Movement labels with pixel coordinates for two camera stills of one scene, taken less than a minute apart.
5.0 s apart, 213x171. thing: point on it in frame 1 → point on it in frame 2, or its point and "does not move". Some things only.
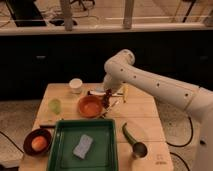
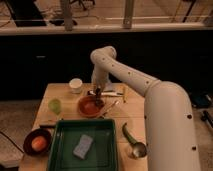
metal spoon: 112,105 does not move
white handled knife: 93,92 does not move
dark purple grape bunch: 106,99 → 99,101
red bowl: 90,106 does not move
